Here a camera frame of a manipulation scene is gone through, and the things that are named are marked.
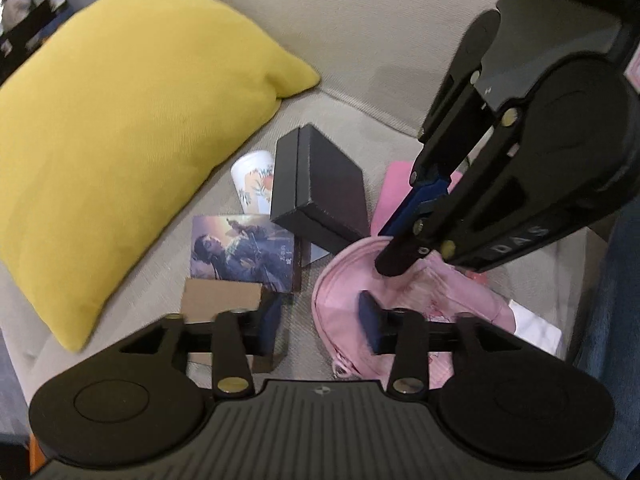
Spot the pink notebook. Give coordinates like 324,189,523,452
370,160,463,236

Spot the pink cap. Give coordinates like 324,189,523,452
311,236,516,385

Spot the black gift box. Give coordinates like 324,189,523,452
270,124,370,255

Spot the illustrated photo card book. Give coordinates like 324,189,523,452
190,214,300,292

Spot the brown cardboard box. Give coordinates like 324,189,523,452
181,278,290,374

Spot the white floral paper cup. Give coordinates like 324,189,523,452
231,151,274,214

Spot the white paper sheet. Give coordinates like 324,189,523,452
509,299,562,356

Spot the yellow cushion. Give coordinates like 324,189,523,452
1,0,320,352

